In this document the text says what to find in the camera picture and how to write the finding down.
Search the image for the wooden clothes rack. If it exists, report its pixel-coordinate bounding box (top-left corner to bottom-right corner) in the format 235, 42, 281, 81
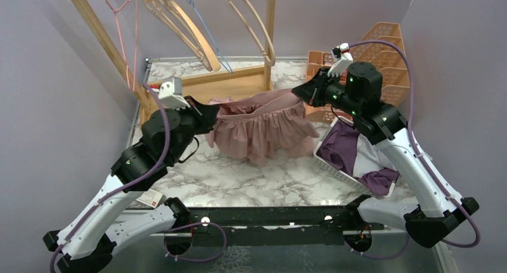
71, 0, 276, 122

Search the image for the purple garment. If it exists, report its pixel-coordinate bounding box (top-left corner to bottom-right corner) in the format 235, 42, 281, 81
319, 121, 400, 197

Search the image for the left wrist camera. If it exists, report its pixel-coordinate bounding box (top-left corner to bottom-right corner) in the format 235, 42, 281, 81
158, 76, 190, 110

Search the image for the orange plastic file organizer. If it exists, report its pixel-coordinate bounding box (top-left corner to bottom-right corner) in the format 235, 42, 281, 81
306, 22, 410, 124

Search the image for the purple cable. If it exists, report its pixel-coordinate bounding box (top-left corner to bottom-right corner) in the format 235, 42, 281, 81
48, 84, 228, 273
343, 39, 482, 261

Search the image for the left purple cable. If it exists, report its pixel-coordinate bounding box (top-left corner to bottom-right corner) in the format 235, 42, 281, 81
48, 84, 228, 273

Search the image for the wooden hanger left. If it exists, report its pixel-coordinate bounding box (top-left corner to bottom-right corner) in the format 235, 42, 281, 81
142, 0, 221, 72

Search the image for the white laundry basket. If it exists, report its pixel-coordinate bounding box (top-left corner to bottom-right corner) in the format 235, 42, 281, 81
313, 116, 397, 198

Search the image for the small white box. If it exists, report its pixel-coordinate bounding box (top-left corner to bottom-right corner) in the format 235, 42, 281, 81
136, 189, 166, 208

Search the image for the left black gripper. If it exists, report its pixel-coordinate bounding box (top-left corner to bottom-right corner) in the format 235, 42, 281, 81
167, 96, 220, 164

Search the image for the wooden hanger right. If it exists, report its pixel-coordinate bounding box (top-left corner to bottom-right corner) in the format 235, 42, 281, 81
225, 0, 276, 67

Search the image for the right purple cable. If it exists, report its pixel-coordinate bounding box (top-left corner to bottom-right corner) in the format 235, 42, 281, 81
343, 39, 482, 261

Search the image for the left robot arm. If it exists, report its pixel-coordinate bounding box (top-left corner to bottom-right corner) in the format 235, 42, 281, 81
43, 96, 219, 272

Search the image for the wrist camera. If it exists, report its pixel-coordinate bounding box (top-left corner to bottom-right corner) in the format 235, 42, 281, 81
327, 43, 353, 77
158, 76, 190, 110

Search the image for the wooden hanger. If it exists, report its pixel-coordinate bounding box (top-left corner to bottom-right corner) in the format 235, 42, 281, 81
225, 0, 276, 67
142, 0, 221, 72

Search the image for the white garment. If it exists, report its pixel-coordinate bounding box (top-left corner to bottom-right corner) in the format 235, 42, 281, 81
352, 134, 399, 181

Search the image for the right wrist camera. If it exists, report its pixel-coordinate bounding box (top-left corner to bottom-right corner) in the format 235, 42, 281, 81
327, 43, 353, 77

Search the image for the pink pleated skirt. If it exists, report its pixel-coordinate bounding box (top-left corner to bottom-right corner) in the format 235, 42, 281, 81
206, 88, 319, 166

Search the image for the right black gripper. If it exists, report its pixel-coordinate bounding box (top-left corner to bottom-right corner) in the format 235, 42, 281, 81
294, 66, 362, 116

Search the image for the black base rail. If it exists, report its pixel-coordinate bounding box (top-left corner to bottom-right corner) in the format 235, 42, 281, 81
163, 195, 383, 254

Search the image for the pink wire hanger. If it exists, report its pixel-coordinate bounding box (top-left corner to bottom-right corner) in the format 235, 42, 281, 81
104, 0, 139, 92

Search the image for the blue wire hanger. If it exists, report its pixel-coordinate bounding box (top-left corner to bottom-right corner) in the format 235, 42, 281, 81
184, 0, 233, 74

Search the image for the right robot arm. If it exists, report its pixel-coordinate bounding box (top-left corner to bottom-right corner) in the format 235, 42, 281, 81
292, 62, 479, 248

